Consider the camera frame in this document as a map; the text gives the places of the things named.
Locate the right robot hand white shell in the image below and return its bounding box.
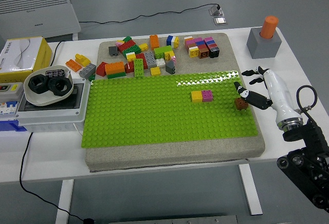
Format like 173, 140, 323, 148
233, 66, 303, 127

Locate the green studded baseplate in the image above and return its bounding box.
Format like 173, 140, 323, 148
80, 70, 259, 149

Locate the grey cube holder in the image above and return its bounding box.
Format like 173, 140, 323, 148
246, 27, 283, 60

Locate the orange cylinder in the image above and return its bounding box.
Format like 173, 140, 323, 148
259, 15, 279, 39

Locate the black square brick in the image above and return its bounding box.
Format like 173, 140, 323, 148
208, 47, 221, 59

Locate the silver floor socket plate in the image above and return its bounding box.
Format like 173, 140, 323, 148
214, 16, 229, 26

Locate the white table leg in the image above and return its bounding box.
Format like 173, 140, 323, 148
54, 179, 75, 224
237, 163, 264, 216

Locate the silver floor socket open lid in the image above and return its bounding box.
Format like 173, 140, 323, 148
208, 5, 226, 17

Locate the dark grey slope brick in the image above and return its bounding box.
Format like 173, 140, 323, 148
165, 60, 177, 75

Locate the lime green brick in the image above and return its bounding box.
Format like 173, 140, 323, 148
153, 45, 173, 60

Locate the grey-brown foam mat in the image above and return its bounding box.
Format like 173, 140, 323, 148
84, 32, 266, 173

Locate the light grey brick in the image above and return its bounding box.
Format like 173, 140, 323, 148
143, 50, 157, 68
78, 63, 97, 79

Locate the orange tall brick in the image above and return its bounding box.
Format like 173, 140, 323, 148
149, 34, 160, 50

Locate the lime green long plate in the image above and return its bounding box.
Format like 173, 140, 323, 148
133, 58, 145, 78

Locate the green long brick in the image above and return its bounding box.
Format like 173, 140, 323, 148
122, 45, 142, 58

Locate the red large brick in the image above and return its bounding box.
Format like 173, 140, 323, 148
117, 40, 137, 53

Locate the dark green flat brick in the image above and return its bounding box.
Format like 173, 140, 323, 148
107, 71, 127, 80

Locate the orange long brick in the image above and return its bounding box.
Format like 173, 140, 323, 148
104, 61, 126, 76

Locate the red roof brick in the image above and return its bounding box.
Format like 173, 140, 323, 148
96, 61, 108, 77

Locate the yellow shaped brick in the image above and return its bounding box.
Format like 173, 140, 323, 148
75, 53, 92, 67

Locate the orange flat brick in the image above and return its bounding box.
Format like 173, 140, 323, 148
65, 59, 83, 73

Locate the black hex nut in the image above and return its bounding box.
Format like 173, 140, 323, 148
27, 74, 49, 95
47, 77, 71, 97

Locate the black terminal block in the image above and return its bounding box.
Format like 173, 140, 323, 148
45, 68, 65, 78

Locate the grey junction box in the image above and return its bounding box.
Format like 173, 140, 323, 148
15, 78, 91, 133

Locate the white plastic bowl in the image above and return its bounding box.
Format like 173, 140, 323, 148
23, 65, 75, 107

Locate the white panel heater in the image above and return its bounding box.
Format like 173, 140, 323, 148
0, 0, 82, 42

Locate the yellow tissue box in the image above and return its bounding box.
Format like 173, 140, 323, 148
0, 36, 53, 83

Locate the grey push-button box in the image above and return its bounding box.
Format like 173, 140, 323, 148
0, 82, 25, 103

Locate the blue plastic bin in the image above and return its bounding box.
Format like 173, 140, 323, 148
0, 119, 28, 133

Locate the white circuit breaker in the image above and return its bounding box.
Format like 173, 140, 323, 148
0, 100, 20, 116

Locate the black cable with plug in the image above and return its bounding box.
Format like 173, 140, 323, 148
19, 40, 95, 224

